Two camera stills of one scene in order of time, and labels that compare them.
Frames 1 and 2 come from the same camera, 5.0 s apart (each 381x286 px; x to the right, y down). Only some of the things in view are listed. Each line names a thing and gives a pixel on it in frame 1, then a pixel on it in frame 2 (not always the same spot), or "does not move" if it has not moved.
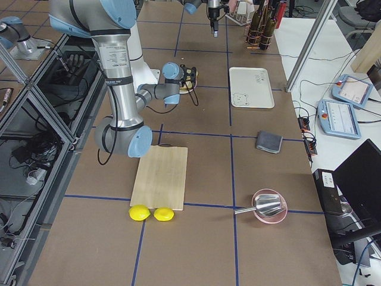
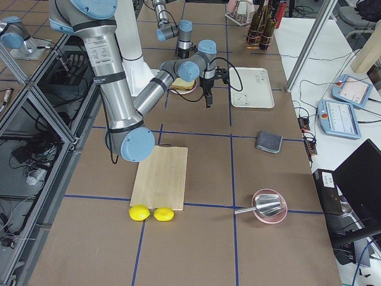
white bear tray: [250, 87] does not move
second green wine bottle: [269, 28] does not move
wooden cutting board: [161, 177] does not move
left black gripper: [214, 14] to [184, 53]
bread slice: [189, 83] does not move
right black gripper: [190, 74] to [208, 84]
